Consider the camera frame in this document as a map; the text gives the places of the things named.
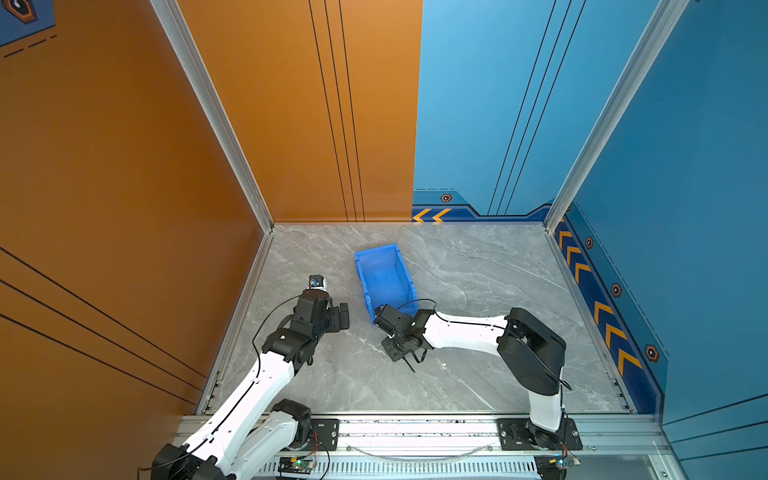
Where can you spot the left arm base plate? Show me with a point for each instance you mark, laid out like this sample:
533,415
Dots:
316,431

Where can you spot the green circuit board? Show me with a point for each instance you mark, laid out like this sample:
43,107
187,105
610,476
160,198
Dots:
295,467

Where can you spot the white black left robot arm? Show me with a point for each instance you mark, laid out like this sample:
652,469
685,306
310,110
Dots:
249,429

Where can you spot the aluminium corner post right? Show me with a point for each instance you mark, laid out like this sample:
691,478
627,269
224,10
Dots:
654,36

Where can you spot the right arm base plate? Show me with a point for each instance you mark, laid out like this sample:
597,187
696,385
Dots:
517,434

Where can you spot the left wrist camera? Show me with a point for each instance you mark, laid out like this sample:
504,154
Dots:
317,282

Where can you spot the aluminium corner post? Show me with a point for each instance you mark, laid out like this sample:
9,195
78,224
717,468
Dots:
654,36
171,18

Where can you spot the aluminium corner post left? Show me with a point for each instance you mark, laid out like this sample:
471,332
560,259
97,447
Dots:
171,18

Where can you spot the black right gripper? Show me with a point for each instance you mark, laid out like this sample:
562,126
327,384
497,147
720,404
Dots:
393,355

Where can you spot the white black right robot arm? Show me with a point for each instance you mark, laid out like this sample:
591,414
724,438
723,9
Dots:
534,353

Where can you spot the aluminium front rail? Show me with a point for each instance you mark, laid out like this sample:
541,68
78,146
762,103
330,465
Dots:
467,446

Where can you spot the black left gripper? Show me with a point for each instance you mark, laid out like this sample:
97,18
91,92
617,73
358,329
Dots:
335,323

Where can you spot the blue plastic bin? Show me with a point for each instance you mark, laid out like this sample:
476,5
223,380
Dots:
385,279

